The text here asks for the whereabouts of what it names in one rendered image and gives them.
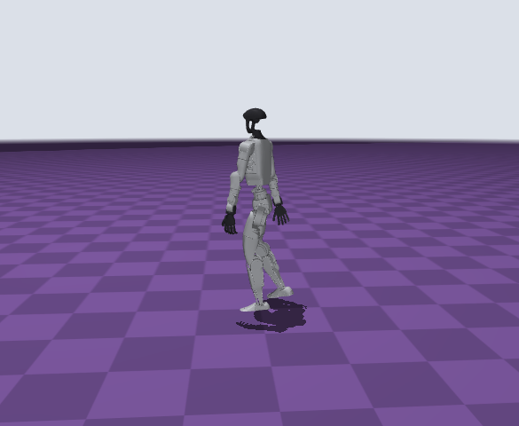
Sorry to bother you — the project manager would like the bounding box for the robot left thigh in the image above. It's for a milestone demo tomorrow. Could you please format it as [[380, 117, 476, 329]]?
[[242, 206, 268, 268]]

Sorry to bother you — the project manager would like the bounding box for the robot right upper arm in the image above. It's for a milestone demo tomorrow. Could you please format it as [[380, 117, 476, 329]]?
[[270, 141, 275, 178]]

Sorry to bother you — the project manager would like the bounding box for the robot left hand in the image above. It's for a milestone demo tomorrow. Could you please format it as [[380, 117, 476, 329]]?
[[222, 205, 237, 234]]

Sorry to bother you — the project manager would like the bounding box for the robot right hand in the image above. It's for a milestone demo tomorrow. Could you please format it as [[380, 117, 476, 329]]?
[[272, 197, 289, 225]]

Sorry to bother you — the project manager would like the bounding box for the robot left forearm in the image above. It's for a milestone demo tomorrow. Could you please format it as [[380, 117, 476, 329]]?
[[226, 172, 241, 212]]

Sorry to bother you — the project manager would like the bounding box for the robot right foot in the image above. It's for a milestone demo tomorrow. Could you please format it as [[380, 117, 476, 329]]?
[[267, 286, 294, 298]]

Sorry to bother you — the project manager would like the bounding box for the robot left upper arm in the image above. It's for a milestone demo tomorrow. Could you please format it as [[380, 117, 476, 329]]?
[[230, 141, 255, 183]]

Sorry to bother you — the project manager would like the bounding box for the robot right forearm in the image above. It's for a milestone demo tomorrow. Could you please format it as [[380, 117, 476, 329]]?
[[268, 173, 281, 204]]

